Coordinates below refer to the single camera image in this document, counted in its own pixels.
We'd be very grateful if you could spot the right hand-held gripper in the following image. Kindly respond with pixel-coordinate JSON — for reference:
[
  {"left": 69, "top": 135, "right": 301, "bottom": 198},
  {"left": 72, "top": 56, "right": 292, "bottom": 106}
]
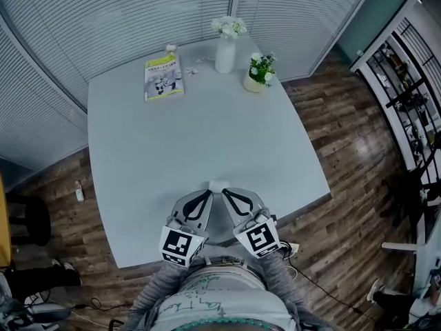
[{"left": 222, "top": 187, "right": 280, "bottom": 259}]

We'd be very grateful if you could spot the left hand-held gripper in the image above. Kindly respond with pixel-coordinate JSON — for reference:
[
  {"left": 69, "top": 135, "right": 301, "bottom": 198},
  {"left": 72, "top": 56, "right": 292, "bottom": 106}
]
[{"left": 158, "top": 190, "right": 215, "bottom": 268}]

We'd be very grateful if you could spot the person's right forearm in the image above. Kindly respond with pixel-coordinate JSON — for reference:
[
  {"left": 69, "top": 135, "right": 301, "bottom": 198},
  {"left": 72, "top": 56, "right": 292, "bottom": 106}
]
[{"left": 256, "top": 250, "right": 304, "bottom": 323}]

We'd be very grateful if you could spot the person's left forearm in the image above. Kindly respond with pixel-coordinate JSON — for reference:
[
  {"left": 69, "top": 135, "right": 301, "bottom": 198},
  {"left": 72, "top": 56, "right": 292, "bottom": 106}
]
[{"left": 129, "top": 263, "right": 189, "bottom": 331}]

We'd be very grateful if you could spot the person's belt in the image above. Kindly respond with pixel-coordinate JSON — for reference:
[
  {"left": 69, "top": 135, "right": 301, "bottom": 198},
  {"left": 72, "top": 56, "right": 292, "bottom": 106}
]
[{"left": 203, "top": 256, "right": 266, "bottom": 275}]

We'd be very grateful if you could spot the person's white printed shirt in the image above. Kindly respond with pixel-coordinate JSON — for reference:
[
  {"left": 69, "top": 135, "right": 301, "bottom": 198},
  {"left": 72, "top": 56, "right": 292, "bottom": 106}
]
[{"left": 156, "top": 265, "right": 294, "bottom": 331}]

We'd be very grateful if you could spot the cream plant pot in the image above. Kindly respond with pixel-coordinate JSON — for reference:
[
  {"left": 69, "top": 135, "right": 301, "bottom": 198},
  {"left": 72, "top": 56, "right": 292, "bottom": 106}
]
[{"left": 242, "top": 72, "right": 268, "bottom": 92}]

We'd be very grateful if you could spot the green-edged magazine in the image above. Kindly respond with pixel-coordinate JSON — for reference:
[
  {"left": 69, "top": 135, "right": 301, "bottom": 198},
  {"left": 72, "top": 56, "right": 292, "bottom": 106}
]
[{"left": 143, "top": 54, "right": 185, "bottom": 102}]

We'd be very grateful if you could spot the green plant with white flowers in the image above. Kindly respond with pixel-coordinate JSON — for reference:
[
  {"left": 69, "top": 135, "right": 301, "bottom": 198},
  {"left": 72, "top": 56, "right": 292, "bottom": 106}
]
[{"left": 248, "top": 52, "right": 277, "bottom": 86}]

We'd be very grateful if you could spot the white ribbed vase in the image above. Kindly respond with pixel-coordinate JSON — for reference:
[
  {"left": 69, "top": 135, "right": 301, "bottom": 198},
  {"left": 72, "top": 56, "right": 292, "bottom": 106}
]
[{"left": 214, "top": 37, "right": 237, "bottom": 74}]

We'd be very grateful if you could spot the grey office chair base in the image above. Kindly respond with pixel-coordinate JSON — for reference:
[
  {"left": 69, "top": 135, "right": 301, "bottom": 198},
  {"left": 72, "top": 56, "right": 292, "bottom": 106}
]
[{"left": 0, "top": 301, "right": 72, "bottom": 331}]

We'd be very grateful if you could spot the white flower bouquet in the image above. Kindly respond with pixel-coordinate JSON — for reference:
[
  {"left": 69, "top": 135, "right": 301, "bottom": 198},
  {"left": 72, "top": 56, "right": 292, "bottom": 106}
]
[{"left": 210, "top": 16, "right": 247, "bottom": 41}]

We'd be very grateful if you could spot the round yellow wooden table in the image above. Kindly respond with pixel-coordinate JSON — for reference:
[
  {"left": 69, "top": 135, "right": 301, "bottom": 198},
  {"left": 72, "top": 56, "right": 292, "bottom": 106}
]
[{"left": 0, "top": 174, "right": 12, "bottom": 267}]

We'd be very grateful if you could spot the white shelf with black rack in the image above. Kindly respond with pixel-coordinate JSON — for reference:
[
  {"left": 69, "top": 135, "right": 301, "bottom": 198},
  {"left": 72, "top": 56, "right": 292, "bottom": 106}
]
[{"left": 349, "top": 15, "right": 441, "bottom": 172}]

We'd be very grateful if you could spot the teal bead string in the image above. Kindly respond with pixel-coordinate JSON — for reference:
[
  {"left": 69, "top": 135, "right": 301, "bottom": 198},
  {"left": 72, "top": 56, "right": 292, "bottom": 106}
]
[{"left": 172, "top": 317, "right": 273, "bottom": 331}]

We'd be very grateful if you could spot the long black cable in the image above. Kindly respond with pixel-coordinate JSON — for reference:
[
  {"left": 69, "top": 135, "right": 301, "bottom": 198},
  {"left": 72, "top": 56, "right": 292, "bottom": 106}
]
[{"left": 280, "top": 250, "right": 375, "bottom": 320}]

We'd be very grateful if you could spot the thin black cable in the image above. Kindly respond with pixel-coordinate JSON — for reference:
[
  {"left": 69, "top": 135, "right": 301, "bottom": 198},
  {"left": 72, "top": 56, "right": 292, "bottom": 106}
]
[{"left": 68, "top": 297, "right": 118, "bottom": 312}]

